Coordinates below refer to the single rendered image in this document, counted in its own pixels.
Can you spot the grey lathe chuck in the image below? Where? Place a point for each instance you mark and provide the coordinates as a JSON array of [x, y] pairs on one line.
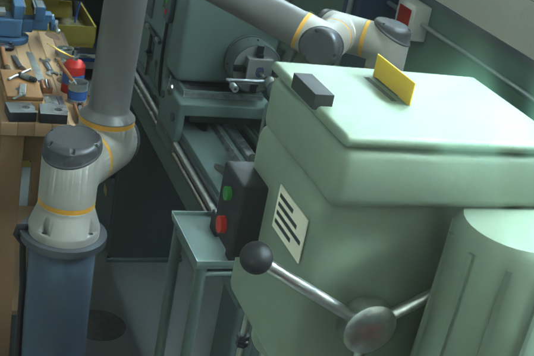
[[238, 50]]

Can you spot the steel ruler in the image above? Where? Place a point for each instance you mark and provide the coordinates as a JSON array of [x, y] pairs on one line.
[[34, 66]]

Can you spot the green push button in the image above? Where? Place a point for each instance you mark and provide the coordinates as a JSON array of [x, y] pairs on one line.
[[227, 192]]

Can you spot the wooden workbench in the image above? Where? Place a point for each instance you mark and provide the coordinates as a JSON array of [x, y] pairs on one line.
[[21, 129]]

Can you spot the black chisel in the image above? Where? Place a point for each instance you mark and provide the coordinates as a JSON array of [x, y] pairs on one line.
[[17, 62]]

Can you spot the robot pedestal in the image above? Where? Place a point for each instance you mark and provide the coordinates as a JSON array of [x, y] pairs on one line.
[[58, 296]]

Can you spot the grey lever hub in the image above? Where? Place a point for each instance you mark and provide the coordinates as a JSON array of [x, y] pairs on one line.
[[369, 323]]

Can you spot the black switch box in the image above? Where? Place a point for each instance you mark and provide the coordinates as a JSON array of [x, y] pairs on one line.
[[244, 204]]

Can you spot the silver tap bar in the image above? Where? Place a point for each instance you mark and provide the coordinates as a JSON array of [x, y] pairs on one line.
[[246, 80]]

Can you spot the dark lathe control panel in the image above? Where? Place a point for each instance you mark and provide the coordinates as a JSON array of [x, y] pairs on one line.
[[169, 4]]

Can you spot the blue and grey tin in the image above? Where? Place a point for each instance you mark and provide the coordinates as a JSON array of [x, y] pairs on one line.
[[78, 92]]

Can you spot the green lathe carriage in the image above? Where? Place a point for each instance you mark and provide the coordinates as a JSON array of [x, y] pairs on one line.
[[208, 112]]

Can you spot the blue bench vise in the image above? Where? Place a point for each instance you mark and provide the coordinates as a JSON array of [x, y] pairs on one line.
[[25, 19]]

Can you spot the grey spanner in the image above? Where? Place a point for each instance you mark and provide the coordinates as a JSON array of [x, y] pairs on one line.
[[48, 67]]

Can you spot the green drill press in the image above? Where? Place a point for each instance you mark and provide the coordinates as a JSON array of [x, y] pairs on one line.
[[375, 200]]

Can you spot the dark grey block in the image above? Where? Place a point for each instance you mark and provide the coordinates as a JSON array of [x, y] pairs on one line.
[[53, 114], [20, 112]]

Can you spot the black rectangular block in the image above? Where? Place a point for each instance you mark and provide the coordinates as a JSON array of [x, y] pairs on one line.
[[313, 90]]

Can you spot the grey metal stand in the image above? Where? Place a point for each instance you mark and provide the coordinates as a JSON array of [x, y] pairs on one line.
[[187, 263]]

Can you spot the red push button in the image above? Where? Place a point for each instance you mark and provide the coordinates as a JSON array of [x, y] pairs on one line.
[[221, 224]]

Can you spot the small brown box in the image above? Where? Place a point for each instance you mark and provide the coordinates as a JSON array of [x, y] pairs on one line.
[[46, 86]]

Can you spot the white wall box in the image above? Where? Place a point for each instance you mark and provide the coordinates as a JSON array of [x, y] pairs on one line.
[[413, 19]]

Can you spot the yellow flat plate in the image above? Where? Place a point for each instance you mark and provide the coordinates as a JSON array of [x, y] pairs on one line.
[[394, 80]]

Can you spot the red can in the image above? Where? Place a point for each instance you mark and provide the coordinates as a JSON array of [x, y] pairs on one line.
[[77, 69]]

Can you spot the grey metal block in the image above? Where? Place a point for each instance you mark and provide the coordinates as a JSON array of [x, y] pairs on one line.
[[255, 66]]

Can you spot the grey wall conduit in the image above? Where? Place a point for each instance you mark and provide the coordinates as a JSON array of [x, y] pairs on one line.
[[479, 62]]

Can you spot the white label plate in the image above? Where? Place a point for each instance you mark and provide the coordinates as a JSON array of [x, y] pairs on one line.
[[290, 223]]

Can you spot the green lathe body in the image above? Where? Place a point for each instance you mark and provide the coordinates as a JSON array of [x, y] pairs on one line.
[[200, 25]]

